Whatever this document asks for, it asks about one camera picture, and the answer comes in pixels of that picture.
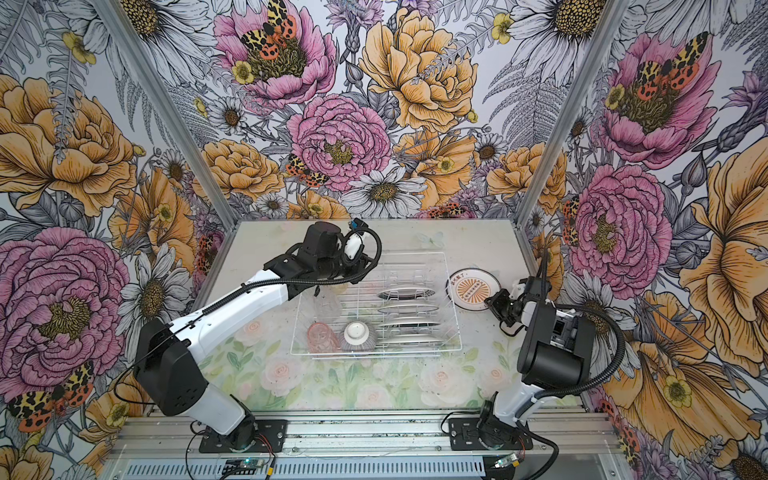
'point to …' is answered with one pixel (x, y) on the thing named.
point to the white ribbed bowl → (358, 336)
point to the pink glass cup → (321, 339)
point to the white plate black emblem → (408, 309)
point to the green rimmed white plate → (406, 293)
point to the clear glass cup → (327, 307)
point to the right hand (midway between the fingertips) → (486, 306)
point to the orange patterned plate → (469, 288)
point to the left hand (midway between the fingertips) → (368, 267)
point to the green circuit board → (242, 466)
